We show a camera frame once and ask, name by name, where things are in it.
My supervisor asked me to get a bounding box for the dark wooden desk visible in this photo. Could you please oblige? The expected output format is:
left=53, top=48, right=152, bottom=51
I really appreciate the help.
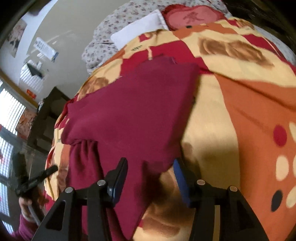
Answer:
left=27, top=87, right=70, bottom=154

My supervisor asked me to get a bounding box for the white wall calendar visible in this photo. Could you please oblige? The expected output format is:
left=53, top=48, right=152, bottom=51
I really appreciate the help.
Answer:
left=33, top=37, right=59, bottom=62

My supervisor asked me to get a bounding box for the person's left hand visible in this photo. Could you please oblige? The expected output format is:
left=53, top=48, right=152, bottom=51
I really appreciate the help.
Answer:
left=18, top=196, right=48, bottom=223

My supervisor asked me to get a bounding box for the maroon garment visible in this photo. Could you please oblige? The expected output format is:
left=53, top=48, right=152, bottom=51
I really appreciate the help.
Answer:
left=61, top=56, right=199, bottom=240

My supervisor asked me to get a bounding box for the red orange patterned blanket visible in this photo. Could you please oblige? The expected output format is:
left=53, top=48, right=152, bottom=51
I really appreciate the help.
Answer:
left=45, top=18, right=295, bottom=240

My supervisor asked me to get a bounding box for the dark cloth hanging on wall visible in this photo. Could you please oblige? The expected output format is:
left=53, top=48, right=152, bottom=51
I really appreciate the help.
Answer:
left=27, top=63, right=44, bottom=79

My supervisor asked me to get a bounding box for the floral quilt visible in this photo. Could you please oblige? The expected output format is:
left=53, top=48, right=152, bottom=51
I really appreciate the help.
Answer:
left=82, top=1, right=232, bottom=74

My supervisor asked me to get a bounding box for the wall poster with figures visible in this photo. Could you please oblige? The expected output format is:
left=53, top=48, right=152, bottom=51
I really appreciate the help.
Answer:
left=6, top=19, right=27, bottom=58

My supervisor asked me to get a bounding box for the red heart cushion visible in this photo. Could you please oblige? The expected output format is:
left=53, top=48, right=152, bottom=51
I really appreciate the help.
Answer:
left=162, top=4, right=226, bottom=31

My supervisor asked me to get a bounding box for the barred window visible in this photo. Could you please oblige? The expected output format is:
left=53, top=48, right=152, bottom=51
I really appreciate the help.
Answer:
left=1, top=81, right=25, bottom=233

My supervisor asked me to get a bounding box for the white pillow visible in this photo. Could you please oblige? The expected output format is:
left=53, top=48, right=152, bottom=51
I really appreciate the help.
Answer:
left=110, top=9, right=169, bottom=50

